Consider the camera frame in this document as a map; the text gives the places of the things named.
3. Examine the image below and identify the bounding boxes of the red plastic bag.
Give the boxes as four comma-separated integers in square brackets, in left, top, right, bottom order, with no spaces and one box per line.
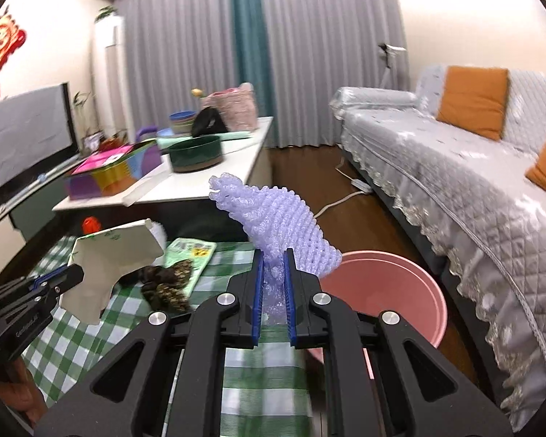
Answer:
[82,216,102,235]

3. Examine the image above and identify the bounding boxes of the purple foam fruit net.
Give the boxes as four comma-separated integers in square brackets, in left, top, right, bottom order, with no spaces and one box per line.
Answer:
[209,174,342,326]

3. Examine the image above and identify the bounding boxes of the pink plastic trash bin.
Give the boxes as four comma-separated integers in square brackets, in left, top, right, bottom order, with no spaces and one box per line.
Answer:
[306,249,449,380]

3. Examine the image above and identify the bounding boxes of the person left hand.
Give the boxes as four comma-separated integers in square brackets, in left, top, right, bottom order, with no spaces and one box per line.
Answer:
[0,357,48,428]

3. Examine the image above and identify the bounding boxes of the tv cabinet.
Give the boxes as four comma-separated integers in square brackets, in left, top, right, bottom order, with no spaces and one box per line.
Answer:
[0,156,80,285]

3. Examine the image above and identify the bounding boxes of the green snack packet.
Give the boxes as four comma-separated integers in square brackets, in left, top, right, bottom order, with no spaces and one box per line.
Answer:
[163,238,217,298]

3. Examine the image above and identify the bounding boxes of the green checkered tablecloth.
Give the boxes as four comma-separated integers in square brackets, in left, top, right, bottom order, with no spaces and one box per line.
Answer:
[22,242,312,436]

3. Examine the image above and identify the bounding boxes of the leopard print scrunchie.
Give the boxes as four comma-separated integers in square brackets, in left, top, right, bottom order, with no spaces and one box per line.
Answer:
[138,259,193,315]

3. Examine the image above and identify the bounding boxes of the colourful tin box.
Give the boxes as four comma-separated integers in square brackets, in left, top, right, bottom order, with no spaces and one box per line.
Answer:
[66,140,162,200]

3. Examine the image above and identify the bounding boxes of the potted bamboo plant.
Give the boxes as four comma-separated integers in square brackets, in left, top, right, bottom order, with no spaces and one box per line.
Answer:
[72,92,99,145]

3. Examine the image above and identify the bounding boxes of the white plastic wrapper on table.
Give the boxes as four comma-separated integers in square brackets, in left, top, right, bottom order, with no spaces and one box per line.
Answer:
[121,164,172,207]

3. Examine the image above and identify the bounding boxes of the television with grey cover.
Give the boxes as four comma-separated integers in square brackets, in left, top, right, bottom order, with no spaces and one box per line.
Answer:
[0,83,79,205]

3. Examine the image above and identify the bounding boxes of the white coffee table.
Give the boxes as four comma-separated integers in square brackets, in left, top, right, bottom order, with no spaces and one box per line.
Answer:
[52,115,275,238]

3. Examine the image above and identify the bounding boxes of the white power strip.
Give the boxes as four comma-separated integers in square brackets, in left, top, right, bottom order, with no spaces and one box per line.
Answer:
[351,178,372,194]

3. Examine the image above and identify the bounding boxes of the dark green round container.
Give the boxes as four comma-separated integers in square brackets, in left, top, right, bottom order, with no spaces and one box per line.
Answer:
[167,135,223,173]

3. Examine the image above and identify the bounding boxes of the white standing air conditioner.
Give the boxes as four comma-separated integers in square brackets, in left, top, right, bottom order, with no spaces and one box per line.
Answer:
[91,11,136,143]

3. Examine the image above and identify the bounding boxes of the stack of coloured bowls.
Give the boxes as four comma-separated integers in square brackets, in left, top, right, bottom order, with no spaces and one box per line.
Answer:
[169,111,197,136]

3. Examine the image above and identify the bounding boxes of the black bowl tilted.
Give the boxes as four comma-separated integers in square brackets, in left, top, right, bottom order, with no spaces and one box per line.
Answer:
[191,107,229,137]

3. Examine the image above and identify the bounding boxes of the pink lace basket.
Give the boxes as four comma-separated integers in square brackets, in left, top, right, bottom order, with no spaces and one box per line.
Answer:
[200,82,258,131]

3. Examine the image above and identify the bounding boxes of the grey quilted sofa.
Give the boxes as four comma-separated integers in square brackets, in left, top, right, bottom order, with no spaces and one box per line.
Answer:
[330,65,546,436]

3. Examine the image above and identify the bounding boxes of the teal curtain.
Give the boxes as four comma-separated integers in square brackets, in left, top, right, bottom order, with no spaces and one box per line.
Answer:
[230,0,277,117]

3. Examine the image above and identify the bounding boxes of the orange cushion far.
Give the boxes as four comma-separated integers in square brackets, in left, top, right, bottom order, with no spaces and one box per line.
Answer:
[436,65,509,141]

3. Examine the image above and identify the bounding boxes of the floor lamp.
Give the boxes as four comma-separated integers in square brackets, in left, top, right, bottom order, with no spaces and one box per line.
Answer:
[379,43,407,89]

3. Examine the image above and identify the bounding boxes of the grey curtain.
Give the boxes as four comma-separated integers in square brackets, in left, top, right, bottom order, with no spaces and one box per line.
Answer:
[111,0,409,147]

